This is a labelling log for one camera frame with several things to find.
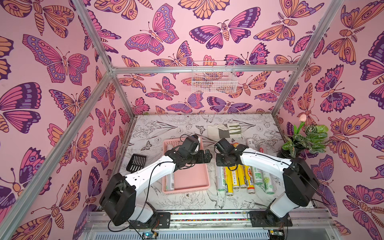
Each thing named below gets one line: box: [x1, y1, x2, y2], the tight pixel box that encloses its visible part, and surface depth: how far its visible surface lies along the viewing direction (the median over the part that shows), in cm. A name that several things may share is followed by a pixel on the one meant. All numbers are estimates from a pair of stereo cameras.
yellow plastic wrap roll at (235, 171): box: [230, 164, 240, 189], surface depth 85 cm
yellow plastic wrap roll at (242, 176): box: [237, 164, 247, 189], surface depth 86 cm
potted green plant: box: [277, 114, 329, 160], surface depth 77 cm
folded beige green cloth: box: [207, 123, 242, 140], surface depth 112 cm
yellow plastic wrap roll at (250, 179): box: [244, 165, 256, 195], surface depth 85 cm
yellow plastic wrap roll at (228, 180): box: [224, 166, 234, 197], surface depth 85 cm
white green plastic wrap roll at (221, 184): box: [216, 166, 227, 192], surface depth 85 cm
